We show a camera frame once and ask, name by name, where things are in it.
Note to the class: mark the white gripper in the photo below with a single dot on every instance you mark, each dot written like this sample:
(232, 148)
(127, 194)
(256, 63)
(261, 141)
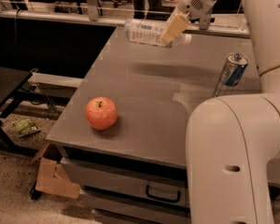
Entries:
(193, 1)

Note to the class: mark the blue label plastic bottle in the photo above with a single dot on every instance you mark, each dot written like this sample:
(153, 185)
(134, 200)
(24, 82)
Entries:
(150, 32)

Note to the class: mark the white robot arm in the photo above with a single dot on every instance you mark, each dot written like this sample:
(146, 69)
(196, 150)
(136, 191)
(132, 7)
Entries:
(231, 139)

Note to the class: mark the silver blue drink can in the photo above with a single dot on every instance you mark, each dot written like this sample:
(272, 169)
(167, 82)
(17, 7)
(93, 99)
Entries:
(231, 73)

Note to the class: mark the red apple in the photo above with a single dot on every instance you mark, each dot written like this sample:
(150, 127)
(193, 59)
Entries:
(101, 113)

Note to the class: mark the grey drawer cabinet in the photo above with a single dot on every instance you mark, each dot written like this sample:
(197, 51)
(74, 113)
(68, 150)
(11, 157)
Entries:
(155, 91)

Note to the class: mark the black side table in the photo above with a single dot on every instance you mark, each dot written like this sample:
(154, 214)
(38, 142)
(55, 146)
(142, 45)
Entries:
(10, 81)

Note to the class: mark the green snack bag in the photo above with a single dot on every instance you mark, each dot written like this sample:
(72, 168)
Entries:
(25, 127)

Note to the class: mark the brown cardboard box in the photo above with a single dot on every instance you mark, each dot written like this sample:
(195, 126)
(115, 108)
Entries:
(51, 177)

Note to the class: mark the metal railing post right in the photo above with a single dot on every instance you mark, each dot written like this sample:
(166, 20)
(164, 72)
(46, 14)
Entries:
(205, 20)

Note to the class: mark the metal railing post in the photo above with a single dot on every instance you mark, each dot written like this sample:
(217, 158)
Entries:
(205, 20)
(93, 11)

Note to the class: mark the metal railing post left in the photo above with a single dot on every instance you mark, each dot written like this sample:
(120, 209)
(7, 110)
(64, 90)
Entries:
(93, 11)

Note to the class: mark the black drawer handle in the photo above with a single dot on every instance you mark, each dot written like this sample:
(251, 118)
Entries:
(162, 195)

